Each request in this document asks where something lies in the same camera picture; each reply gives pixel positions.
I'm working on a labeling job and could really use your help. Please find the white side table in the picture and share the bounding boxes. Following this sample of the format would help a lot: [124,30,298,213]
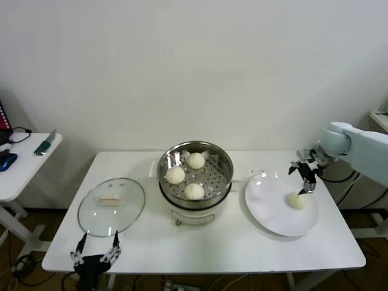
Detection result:
[0,132,64,252]

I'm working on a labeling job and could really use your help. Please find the laptop with red screen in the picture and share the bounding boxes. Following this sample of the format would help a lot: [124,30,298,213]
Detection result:
[0,99,15,146]

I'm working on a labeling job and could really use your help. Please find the green handled knife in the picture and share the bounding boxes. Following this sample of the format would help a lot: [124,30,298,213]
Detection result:
[34,129,58,156]

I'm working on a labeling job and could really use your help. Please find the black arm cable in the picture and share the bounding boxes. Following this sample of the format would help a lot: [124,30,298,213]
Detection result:
[321,168,361,183]
[62,271,80,291]

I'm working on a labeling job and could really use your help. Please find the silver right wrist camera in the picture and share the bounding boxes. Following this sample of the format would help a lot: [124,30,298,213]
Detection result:
[296,146,330,172]

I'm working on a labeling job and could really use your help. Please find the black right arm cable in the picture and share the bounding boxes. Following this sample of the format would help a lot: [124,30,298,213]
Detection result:
[321,168,361,183]

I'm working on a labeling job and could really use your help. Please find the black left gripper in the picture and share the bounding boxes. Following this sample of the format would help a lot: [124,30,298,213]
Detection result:
[70,230,123,291]

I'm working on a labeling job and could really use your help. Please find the white steamed baozi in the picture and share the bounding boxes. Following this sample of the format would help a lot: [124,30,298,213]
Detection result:
[287,192,309,210]
[184,183,204,201]
[187,152,204,170]
[166,167,186,184]

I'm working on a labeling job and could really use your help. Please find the white metal floor frame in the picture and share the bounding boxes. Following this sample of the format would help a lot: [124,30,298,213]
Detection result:
[351,212,388,240]

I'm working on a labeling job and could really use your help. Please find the white power cable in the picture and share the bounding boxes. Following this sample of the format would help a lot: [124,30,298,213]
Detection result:
[335,171,364,203]

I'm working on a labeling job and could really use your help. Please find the thin black looped cable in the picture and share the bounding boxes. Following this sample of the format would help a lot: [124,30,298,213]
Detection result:
[8,126,33,144]

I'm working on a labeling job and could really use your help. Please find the stainless steel steamer basket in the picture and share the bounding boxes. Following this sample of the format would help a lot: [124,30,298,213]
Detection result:
[149,140,243,210]

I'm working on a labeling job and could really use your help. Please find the white floor power strip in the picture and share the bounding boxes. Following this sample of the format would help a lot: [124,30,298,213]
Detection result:
[163,280,196,291]

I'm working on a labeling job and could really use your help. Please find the round glass pot lid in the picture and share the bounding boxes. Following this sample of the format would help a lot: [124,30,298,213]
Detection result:
[78,177,147,238]

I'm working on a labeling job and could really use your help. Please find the blue computer mouse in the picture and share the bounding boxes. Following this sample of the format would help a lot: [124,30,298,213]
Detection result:
[0,153,19,173]

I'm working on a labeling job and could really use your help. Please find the black power cable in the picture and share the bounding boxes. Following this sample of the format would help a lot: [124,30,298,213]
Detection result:
[338,178,388,210]

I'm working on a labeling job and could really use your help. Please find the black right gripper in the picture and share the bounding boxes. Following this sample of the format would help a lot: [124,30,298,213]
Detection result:
[287,161,318,196]

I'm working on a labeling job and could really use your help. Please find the large white plate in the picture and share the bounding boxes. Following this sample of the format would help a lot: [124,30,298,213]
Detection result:
[244,172,319,238]

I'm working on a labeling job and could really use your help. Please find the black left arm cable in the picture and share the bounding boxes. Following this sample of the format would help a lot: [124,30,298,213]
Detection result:
[62,271,80,291]

